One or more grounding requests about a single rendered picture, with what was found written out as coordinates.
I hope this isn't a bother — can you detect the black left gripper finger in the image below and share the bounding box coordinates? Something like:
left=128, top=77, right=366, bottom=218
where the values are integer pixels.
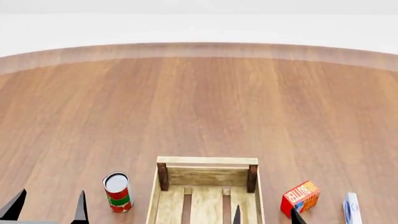
left=70, top=190, right=90, bottom=224
left=0, top=189, right=27, bottom=222

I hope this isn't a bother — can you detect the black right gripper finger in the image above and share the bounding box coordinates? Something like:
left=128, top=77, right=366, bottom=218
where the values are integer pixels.
left=290, top=207, right=309, bottom=224
left=233, top=204, right=242, bottom=224

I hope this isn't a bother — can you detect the wooden slatted crate tray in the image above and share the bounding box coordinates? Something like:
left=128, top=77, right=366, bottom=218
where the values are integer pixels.
left=145, top=156, right=266, bottom=224

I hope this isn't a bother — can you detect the red green soup can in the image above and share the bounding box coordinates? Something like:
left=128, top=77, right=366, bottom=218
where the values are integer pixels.
left=102, top=172, right=135, bottom=213

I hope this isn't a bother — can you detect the red orange butter box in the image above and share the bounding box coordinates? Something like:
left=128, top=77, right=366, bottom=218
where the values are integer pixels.
left=280, top=180, right=322, bottom=220

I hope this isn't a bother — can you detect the white blue carton box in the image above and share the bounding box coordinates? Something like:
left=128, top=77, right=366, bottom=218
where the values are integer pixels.
left=342, top=192, right=363, bottom=224

